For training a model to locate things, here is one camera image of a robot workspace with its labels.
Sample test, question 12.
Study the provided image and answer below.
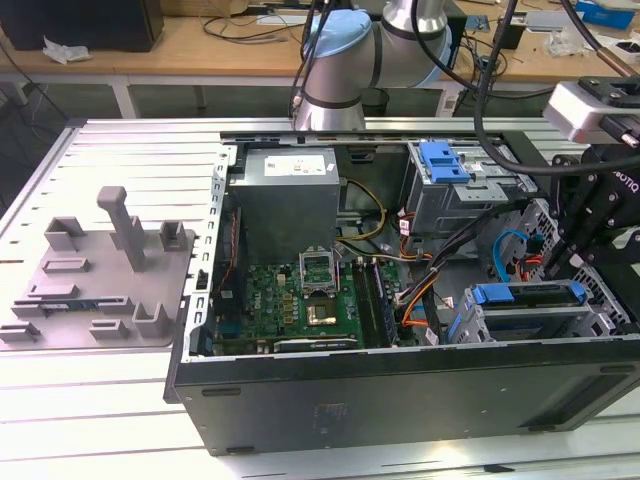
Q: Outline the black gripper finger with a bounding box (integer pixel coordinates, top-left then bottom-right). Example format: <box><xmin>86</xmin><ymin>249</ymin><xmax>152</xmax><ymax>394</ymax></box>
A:
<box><xmin>587</xmin><ymin>219</ymin><xmax>640</xmax><ymax>270</ymax></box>
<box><xmin>542</xmin><ymin>172</ymin><xmax>601</xmax><ymax>281</ymax></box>

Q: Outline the blue data wire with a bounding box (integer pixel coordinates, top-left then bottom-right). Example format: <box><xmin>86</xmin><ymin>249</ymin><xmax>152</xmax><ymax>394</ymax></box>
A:
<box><xmin>492</xmin><ymin>228</ymin><xmax>531</xmax><ymax>286</ymax></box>

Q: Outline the hard disk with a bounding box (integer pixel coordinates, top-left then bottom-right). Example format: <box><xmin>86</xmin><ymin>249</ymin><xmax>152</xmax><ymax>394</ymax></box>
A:
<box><xmin>448</xmin><ymin>279</ymin><xmax>587</xmax><ymax>346</ymax></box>

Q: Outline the silver disk bay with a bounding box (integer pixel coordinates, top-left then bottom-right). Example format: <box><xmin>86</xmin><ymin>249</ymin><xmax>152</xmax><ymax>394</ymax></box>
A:
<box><xmin>447</xmin><ymin>198</ymin><xmax>632</xmax><ymax>347</ymax></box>

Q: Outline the grey metal drive cage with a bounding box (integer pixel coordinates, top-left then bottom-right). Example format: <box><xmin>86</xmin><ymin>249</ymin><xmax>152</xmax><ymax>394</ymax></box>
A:
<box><xmin>405</xmin><ymin>141</ymin><xmax>539</xmax><ymax>239</ymax></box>

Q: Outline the blue plastic drive latch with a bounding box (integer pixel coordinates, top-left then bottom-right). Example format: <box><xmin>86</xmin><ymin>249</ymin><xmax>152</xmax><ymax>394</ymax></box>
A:
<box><xmin>419</xmin><ymin>142</ymin><xmax>474</xmax><ymax>185</ymax></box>

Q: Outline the white plastic packaging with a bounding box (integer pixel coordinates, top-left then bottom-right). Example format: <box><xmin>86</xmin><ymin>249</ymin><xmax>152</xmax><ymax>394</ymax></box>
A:
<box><xmin>544</xmin><ymin>27</ymin><xmax>616</xmax><ymax>60</ymax></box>

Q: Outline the blue cardboard box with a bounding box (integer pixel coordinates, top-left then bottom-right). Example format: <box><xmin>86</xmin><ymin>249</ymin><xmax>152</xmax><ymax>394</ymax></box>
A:
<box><xmin>573</xmin><ymin>0</ymin><xmax>637</xmax><ymax>30</ymax></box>

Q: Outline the small black box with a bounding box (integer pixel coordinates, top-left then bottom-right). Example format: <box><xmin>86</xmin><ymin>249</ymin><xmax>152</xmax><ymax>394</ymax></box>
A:
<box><xmin>497</xmin><ymin>17</ymin><xmax>529</xmax><ymax>50</ymax></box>

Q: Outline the grey flat tray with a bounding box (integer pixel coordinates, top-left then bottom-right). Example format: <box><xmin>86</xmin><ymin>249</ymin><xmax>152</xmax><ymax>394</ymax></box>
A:
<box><xmin>524</xmin><ymin>10</ymin><xmax>576</xmax><ymax>34</ymax></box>

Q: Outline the RAM stick with chips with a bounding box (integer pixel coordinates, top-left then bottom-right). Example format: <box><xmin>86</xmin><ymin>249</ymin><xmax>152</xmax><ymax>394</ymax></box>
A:
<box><xmin>370</xmin><ymin>259</ymin><xmax>402</xmax><ymax>346</ymax></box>

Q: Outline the black waste bin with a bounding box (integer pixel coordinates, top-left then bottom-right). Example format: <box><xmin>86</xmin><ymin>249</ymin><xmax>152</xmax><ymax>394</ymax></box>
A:
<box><xmin>360</xmin><ymin>88</ymin><xmax>391</xmax><ymax>119</ymax></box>

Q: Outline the metal locking lever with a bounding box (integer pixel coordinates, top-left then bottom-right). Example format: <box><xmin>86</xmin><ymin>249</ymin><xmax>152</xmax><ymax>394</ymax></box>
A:
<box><xmin>335</xmin><ymin>244</ymin><xmax>347</xmax><ymax>296</ymax></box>

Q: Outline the black PC case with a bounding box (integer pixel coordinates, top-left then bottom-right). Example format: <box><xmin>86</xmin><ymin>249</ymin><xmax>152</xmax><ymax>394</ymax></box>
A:
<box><xmin>163</xmin><ymin>128</ymin><xmax>640</xmax><ymax>457</ymax></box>

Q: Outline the CPU socket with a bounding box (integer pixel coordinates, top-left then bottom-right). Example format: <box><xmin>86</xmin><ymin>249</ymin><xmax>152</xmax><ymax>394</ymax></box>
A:
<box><xmin>304</xmin><ymin>295</ymin><xmax>344</xmax><ymax>327</ymax></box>

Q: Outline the metal socket cover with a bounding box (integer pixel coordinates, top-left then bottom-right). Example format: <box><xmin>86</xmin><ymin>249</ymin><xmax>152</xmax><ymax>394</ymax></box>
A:
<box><xmin>298</xmin><ymin>248</ymin><xmax>337</xmax><ymax>297</ymax></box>

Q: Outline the black graphics card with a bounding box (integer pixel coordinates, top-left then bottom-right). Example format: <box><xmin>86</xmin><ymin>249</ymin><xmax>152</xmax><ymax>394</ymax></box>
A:
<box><xmin>272</xmin><ymin>335</ymin><xmax>361</xmax><ymax>354</ymax></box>

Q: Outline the grey power supply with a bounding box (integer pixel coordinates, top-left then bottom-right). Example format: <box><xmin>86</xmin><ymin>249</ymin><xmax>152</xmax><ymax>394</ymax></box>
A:
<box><xmin>227</xmin><ymin>147</ymin><xmax>346</xmax><ymax>254</ymax></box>

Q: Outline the green motherboard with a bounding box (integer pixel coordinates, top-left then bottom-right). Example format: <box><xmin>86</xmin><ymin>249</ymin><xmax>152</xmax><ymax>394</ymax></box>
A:
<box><xmin>212</xmin><ymin>254</ymin><xmax>419</xmax><ymax>351</ymax></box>

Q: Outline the black case fan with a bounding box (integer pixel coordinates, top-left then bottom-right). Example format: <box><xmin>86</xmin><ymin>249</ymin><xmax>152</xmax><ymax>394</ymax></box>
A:
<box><xmin>219</xmin><ymin>205</ymin><xmax>249</xmax><ymax>306</ymax></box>

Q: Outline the wooden desk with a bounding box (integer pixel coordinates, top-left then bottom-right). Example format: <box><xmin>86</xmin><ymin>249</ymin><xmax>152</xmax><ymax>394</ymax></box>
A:
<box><xmin>0</xmin><ymin>0</ymin><xmax>640</xmax><ymax>121</ymax></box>

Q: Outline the grey parts rack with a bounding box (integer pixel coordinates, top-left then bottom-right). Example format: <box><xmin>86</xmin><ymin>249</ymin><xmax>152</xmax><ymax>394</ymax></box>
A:
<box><xmin>0</xmin><ymin>185</ymin><xmax>199</xmax><ymax>351</ymax></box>

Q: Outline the black computer tower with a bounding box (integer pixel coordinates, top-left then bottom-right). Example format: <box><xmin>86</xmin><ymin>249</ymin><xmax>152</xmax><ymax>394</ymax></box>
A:
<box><xmin>0</xmin><ymin>0</ymin><xmax>165</xmax><ymax>54</ymax></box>

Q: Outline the green RAM stick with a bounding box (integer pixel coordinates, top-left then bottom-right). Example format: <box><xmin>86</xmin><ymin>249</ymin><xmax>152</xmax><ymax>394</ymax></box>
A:
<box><xmin>37</xmin><ymin>299</ymin><xmax>101</xmax><ymax>311</ymax></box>

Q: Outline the white plastic bag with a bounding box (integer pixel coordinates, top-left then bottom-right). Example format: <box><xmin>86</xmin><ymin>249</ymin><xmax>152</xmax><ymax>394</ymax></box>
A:
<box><xmin>42</xmin><ymin>34</ymin><xmax>94</xmax><ymax>66</ymax></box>

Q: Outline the black orange power wire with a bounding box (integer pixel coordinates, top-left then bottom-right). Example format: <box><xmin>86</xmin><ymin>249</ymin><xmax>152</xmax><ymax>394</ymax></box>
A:
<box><xmin>519</xmin><ymin>232</ymin><xmax>551</xmax><ymax>282</ymax></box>

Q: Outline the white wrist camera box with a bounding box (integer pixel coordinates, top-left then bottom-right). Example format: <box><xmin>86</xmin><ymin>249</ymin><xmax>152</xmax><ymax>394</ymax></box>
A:
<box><xmin>543</xmin><ymin>81</ymin><xmax>640</xmax><ymax>146</ymax></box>

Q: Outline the black cable bundle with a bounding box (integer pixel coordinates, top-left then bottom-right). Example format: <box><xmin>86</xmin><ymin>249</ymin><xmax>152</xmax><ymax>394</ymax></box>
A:
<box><xmin>399</xmin><ymin>197</ymin><xmax>534</xmax><ymax>346</ymax></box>

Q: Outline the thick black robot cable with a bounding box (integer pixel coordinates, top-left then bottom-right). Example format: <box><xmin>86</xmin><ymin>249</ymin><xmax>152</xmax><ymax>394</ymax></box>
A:
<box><xmin>472</xmin><ymin>0</ymin><xmax>556</xmax><ymax>177</ymax></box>

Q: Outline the black hose copper end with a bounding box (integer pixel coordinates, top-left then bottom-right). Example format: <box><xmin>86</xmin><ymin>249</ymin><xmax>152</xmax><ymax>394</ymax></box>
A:
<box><xmin>557</xmin><ymin>0</ymin><xmax>637</xmax><ymax>77</ymax></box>

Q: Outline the yellow wire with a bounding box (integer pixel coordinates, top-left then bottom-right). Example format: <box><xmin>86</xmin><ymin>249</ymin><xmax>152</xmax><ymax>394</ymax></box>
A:
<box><xmin>335</xmin><ymin>179</ymin><xmax>387</xmax><ymax>247</ymax></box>

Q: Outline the orange wire bundle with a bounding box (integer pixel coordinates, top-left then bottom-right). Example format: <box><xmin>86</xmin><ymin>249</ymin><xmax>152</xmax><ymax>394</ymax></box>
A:
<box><xmin>397</xmin><ymin>277</ymin><xmax>454</xmax><ymax>331</ymax></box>

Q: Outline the black cable with plug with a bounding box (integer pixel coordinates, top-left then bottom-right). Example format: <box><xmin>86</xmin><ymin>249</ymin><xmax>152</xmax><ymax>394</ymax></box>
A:
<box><xmin>289</xmin><ymin>0</ymin><xmax>336</xmax><ymax>119</ymax></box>

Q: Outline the red black twisted wire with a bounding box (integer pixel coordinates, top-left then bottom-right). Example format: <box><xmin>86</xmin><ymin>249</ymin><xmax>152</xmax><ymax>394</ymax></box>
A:
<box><xmin>221</xmin><ymin>209</ymin><xmax>242</xmax><ymax>297</ymax></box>

